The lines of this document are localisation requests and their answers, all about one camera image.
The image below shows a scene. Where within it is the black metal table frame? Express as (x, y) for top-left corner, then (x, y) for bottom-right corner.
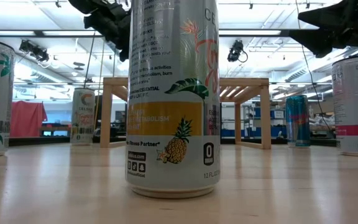
(8, 136), (337, 147)

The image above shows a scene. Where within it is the black ceiling spotlight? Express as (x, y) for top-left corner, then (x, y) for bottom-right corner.
(19, 39), (50, 63)
(227, 39), (249, 63)

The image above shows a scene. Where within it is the wooden slatted shelf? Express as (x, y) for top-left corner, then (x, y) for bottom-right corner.
(99, 77), (272, 150)

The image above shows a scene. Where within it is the blue storage bins rack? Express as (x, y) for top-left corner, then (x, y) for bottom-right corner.
(221, 105), (287, 139)

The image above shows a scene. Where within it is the teal Red Bull can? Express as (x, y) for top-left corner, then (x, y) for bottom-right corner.
(285, 95), (311, 148)

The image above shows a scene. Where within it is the red cloth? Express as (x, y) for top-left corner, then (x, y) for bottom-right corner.
(10, 100), (48, 139)

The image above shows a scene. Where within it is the black hanging cable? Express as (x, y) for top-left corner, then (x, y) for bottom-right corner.
(294, 0), (334, 133)
(83, 30), (96, 90)

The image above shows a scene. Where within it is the Celsius Tropical Vibe can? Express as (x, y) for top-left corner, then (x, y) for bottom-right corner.
(70, 88), (96, 146)
(124, 0), (222, 199)

